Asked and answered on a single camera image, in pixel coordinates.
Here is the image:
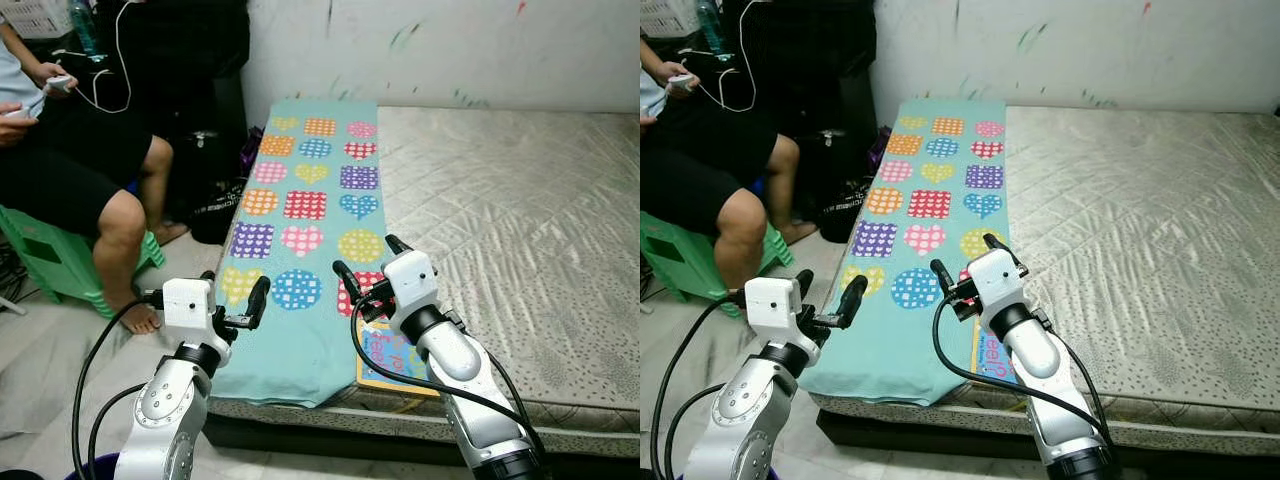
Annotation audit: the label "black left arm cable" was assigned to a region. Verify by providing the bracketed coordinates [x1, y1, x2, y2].
[72, 291, 166, 480]
[665, 382, 729, 480]
[650, 291, 749, 480]
[88, 382, 151, 480]

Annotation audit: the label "teal water bottle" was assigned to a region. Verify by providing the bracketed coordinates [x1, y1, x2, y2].
[696, 0, 724, 57]
[67, 0, 98, 57]

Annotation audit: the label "seated person black shorts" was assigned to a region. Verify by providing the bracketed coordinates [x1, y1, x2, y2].
[640, 18, 803, 293]
[0, 15, 193, 337]

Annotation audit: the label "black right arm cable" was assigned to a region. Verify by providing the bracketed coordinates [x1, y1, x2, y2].
[350, 293, 548, 463]
[932, 293, 1118, 453]

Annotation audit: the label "white plastic basket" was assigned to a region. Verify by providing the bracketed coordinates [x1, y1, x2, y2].
[640, 0, 700, 39]
[0, 0, 74, 41]

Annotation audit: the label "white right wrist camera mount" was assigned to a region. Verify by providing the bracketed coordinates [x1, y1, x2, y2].
[964, 247, 1028, 328]
[382, 249, 442, 338]

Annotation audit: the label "black bag with buckle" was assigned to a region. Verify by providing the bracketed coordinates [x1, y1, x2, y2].
[165, 100, 264, 247]
[790, 100, 893, 245]

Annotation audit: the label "teal patchwork blanket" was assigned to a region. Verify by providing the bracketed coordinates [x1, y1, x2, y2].
[798, 97, 1013, 407]
[205, 98, 388, 410]

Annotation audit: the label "colourful picture book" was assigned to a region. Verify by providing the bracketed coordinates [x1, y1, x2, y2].
[971, 318, 1023, 388]
[354, 322, 442, 399]

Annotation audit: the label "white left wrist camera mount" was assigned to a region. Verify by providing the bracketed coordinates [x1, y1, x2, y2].
[160, 277, 234, 348]
[744, 276, 822, 348]

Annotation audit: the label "green plastic stool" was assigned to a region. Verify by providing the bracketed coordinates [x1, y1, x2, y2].
[0, 203, 168, 323]
[640, 208, 793, 306]

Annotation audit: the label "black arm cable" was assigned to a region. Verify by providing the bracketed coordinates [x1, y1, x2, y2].
[350, 293, 548, 463]
[72, 291, 166, 480]
[665, 382, 729, 480]
[932, 293, 1118, 453]
[650, 291, 749, 480]
[88, 382, 151, 480]

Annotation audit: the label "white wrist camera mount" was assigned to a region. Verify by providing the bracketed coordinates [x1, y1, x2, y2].
[382, 249, 442, 338]
[744, 276, 822, 348]
[160, 277, 234, 348]
[964, 247, 1028, 328]

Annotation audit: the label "white thin cable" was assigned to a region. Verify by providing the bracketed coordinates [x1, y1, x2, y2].
[60, 0, 138, 114]
[690, 0, 758, 113]

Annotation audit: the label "purple plastic bucket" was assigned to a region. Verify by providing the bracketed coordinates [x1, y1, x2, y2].
[63, 451, 123, 480]

